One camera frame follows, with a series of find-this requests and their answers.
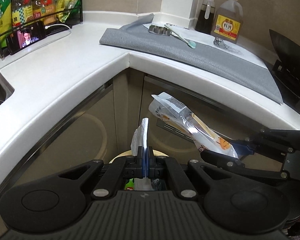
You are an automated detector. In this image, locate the orange snack wrapper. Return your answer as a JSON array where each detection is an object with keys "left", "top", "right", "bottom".
[{"left": 148, "top": 92, "right": 238, "bottom": 158}]

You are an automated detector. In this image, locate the green toothbrush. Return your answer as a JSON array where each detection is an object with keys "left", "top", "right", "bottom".
[{"left": 165, "top": 23, "right": 196, "bottom": 49}]

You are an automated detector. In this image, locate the metal cookie cutter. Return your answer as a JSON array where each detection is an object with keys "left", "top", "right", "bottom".
[{"left": 148, "top": 24, "right": 172, "bottom": 36}]

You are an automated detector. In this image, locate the green snack wrapper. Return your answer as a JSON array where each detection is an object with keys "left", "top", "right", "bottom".
[{"left": 124, "top": 178, "right": 134, "bottom": 191}]

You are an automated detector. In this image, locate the cabinet vent grille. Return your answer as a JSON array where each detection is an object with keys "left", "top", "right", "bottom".
[{"left": 156, "top": 119, "right": 193, "bottom": 142}]

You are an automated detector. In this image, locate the grey counter mat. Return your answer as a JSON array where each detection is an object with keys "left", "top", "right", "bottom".
[{"left": 100, "top": 14, "right": 283, "bottom": 104}]

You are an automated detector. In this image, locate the black wok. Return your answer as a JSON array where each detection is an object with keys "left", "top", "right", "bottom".
[{"left": 269, "top": 29, "right": 300, "bottom": 78}]

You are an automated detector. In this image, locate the printed paper sheet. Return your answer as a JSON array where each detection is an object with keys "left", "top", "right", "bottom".
[{"left": 213, "top": 37, "right": 243, "bottom": 55}]

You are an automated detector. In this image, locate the large cooking wine jug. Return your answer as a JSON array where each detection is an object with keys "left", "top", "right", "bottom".
[{"left": 210, "top": 0, "right": 243, "bottom": 44}]

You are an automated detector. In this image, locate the dark soy sauce dispenser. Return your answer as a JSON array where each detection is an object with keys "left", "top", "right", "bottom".
[{"left": 194, "top": 0, "right": 215, "bottom": 35}]

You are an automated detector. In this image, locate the black smartphone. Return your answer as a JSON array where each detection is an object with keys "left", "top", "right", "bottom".
[{"left": 6, "top": 21, "right": 46, "bottom": 55}]

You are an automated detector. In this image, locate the yellow green snack bag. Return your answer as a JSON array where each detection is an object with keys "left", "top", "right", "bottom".
[{"left": 56, "top": 0, "right": 81, "bottom": 23}]

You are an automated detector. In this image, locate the amber red-label oil bottle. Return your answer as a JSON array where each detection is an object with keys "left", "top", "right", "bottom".
[{"left": 32, "top": 0, "right": 57, "bottom": 25}]

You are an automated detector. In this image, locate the green yellow-cap bottle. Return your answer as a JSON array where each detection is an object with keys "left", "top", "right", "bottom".
[{"left": 0, "top": 0, "right": 12, "bottom": 48}]

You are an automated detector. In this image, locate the white charging cable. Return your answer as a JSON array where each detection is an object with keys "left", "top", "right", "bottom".
[{"left": 44, "top": 23, "right": 72, "bottom": 40}]

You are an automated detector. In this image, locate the black wire spice rack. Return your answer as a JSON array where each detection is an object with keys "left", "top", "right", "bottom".
[{"left": 0, "top": 0, "right": 83, "bottom": 59}]

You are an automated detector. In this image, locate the red-handle oil bottle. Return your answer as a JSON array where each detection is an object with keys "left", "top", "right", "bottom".
[{"left": 11, "top": 0, "right": 33, "bottom": 27}]

